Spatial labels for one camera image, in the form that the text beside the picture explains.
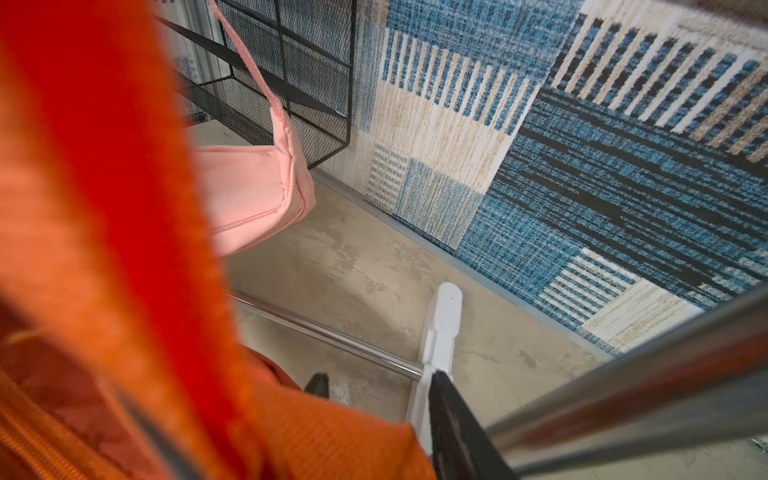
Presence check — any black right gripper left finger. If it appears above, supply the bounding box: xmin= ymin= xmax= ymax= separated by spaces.
xmin=303 ymin=372 xmax=330 ymax=399

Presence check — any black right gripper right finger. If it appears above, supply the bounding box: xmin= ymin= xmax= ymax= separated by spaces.
xmin=428 ymin=371 xmax=519 ymax=480

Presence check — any orange sling bag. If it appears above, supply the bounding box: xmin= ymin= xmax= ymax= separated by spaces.
xmin=1 ymin=1 xmax=435 ymax=479

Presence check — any pink sling bag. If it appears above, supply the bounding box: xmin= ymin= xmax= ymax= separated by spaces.
xmin=193 ymin=1 xmax=316 ymax=256

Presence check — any white and chrome garment rack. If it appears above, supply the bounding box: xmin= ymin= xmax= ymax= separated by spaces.
xmin=232 ymin=283 xmax=767 ymax=477

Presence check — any black mesh shelf rack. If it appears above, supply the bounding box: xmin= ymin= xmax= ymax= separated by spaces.
xmin=152 ymin=1 xmax=358 ymax=167

